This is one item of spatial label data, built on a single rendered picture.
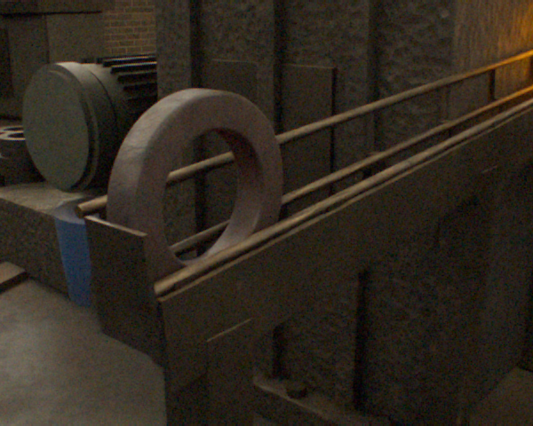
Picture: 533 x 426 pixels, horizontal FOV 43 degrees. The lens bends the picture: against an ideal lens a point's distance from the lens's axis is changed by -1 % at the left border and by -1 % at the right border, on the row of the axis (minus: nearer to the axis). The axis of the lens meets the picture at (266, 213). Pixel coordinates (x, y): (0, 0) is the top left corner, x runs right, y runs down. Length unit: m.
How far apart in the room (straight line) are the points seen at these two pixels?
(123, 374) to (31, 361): 0.24
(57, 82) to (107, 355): 0.77
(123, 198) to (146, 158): 0.04
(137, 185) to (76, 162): 1.47
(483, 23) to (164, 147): 0.78
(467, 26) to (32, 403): 1.18
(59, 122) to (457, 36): 1.24
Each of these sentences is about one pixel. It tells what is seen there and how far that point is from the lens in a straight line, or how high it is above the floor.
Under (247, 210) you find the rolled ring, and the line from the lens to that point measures 0.64.
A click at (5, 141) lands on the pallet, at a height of 0.40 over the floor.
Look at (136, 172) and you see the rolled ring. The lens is 0.53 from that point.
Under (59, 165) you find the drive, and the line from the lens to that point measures 2.07.
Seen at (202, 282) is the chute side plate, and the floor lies 0.62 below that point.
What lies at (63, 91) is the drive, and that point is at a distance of 1.99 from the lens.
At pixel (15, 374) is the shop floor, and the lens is 1.75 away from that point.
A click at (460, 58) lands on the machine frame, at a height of 0.76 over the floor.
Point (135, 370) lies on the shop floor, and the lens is 1.69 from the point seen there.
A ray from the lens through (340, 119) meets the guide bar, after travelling 0.83.
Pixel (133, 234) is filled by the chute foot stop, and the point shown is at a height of 0.67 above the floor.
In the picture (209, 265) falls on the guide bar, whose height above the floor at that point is 0.63.
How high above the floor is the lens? 0.84
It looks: 17 degrees down
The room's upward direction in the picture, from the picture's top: straight up
